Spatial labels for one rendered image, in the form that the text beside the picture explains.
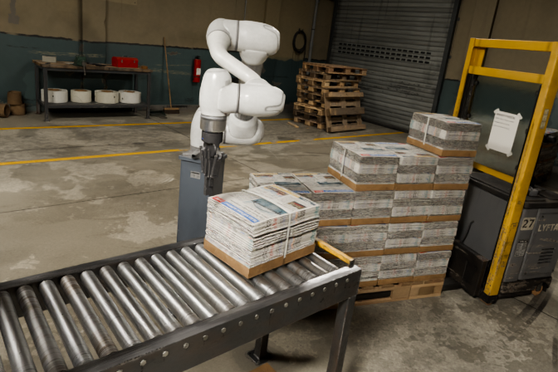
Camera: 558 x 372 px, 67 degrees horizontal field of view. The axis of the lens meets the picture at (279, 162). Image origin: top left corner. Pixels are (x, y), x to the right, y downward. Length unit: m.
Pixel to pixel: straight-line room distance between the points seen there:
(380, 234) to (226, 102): 1.73
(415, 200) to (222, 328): 1.84
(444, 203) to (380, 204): 0.51
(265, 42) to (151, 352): 1.28
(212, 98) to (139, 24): 7.55
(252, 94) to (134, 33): 7.54
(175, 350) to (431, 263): 2.27
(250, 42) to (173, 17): 7.34
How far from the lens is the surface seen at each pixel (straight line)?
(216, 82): 1.43
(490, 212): 3.61
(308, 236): 1.81
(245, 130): 2.28
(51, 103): 7.95
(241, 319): 1.47
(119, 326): 1.43
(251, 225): 1.54
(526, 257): 3.68
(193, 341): 1.40
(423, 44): 10.03
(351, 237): 2.78
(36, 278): 1.70
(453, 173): 3.05
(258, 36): 1.93
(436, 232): 3.17
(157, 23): 9.08
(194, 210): 2.45
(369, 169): 2.66
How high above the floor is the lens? 1.66
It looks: 16 degrees down
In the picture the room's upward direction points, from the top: 7 degrees clockwise
